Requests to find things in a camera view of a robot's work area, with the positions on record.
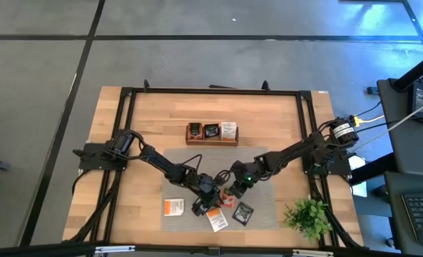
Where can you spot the silver metal bracket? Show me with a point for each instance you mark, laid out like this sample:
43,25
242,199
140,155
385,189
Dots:
312,253
115,249

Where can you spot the peach passion fruit tea packet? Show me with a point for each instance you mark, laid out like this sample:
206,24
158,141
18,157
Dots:
227,200
195,128

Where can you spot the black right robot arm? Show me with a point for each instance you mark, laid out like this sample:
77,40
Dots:
289,151

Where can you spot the grey desk with keyboard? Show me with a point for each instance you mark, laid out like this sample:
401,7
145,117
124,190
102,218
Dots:
394,214

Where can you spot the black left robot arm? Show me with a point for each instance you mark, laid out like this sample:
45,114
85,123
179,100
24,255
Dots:
161,162

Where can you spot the wooden three-compartment organizer box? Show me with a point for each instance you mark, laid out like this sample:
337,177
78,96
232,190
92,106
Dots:
211,142

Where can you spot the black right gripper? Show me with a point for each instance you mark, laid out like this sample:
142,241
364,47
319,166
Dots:
252,171

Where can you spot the small black floor box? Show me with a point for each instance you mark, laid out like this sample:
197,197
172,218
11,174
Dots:
372,90

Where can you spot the black aluminium table frame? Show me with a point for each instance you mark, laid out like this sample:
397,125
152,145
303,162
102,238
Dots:
214,91

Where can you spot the black diagonal beam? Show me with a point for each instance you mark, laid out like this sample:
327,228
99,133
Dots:
416,73

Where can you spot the black desk leg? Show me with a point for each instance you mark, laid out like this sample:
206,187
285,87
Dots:
375,169

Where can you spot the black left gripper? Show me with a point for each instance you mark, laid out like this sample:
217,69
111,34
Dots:
205,183

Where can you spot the green artificial plant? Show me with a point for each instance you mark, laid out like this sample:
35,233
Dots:
307,217

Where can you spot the blackcurrant burst tea packet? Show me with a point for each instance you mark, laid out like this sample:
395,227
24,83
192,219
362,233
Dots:
211,130
243,213

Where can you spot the grey woven placemat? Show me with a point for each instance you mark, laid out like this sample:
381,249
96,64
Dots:
261,207

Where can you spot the Tazo wild sweet orange packet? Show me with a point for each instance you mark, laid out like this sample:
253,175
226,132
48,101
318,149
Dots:
219,222
174,207
228,130

